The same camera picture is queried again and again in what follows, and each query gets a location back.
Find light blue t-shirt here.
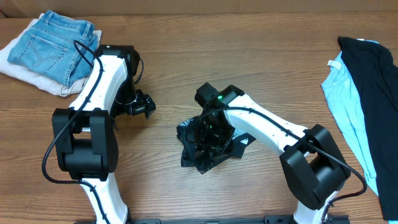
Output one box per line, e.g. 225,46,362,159
321,53,379,195

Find black printed cycling jersey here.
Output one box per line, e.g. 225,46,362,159
177,116,256,174

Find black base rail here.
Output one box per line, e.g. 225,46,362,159
74,213,351,224

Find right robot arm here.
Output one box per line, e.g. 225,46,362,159
193,83,350,223

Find folded white cloth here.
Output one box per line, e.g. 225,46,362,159
1,13,90,96

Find folded blue denim jeans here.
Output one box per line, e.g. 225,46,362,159
7,11,98,87

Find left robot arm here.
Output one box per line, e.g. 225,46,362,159
42,45,155,223

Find plain black garment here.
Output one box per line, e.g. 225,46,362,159
338,37,397,221

